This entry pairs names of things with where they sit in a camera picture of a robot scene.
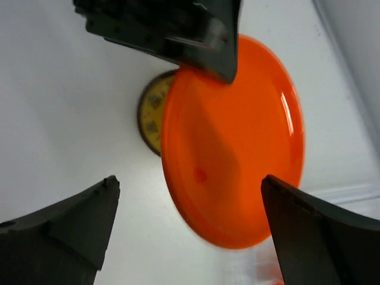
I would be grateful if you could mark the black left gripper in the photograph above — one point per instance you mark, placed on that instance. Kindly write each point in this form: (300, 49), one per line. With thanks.
(202, 34)

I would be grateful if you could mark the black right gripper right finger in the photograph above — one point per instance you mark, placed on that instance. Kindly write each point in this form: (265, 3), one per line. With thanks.
(317, 242)

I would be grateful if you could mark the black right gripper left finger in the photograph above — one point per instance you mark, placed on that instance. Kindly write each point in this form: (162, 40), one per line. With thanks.
(64, 243)

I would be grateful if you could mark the yellow patterned plate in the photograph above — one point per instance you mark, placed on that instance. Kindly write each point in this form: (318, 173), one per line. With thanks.
(150, 110)

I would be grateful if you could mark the orange plastic plate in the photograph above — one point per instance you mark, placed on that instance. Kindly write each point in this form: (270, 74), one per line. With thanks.
(219, 141)

